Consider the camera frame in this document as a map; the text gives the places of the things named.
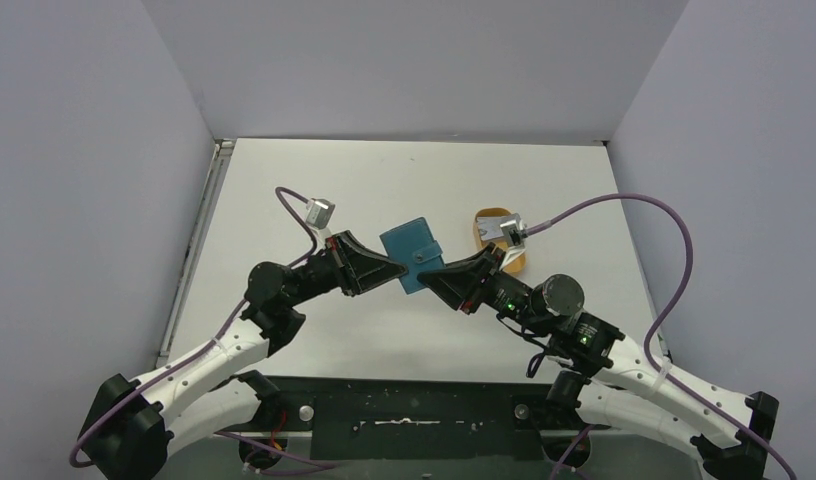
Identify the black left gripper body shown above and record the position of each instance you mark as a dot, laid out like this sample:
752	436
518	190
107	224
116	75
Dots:
315	277

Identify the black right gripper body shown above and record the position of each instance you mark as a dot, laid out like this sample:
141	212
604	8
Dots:
480	285

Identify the blue leather card holder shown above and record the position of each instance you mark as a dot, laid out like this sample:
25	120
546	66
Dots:
413	244

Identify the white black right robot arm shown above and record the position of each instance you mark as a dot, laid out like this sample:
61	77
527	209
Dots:
606	378

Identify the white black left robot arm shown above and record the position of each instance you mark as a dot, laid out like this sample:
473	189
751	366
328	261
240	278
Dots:
196	378

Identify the yellow oval tray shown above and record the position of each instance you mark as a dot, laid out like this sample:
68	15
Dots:
518	266

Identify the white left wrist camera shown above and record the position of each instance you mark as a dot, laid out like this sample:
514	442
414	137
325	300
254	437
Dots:
318	213

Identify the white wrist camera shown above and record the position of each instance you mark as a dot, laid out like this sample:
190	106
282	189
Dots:
514	232
318	213

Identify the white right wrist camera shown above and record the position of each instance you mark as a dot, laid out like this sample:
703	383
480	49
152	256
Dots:
514	232

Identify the aluminium frame rail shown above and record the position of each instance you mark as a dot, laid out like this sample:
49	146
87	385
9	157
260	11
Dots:
352	419

